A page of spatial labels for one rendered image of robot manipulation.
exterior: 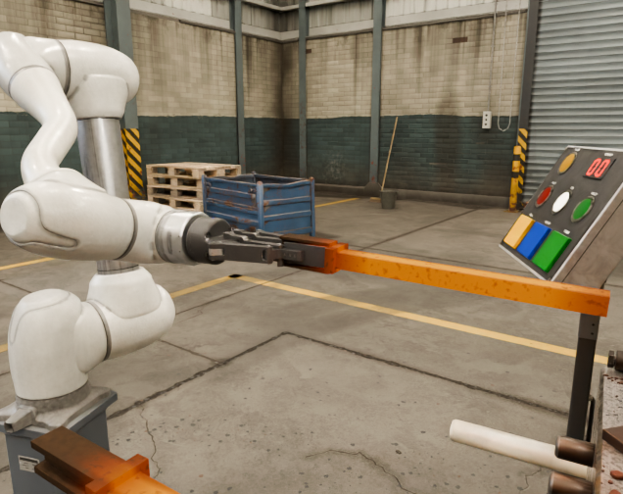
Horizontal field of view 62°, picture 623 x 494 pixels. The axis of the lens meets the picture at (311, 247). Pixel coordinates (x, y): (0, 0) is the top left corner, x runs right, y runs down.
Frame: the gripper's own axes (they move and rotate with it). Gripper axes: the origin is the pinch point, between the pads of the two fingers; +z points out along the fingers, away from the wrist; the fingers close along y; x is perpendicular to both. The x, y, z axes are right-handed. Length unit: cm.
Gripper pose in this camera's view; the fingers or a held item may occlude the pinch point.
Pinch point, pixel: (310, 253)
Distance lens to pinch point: 74.4
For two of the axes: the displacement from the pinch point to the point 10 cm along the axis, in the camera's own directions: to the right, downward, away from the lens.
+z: 8.7, 1.0, -4.9
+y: -5.0, 1.9, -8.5
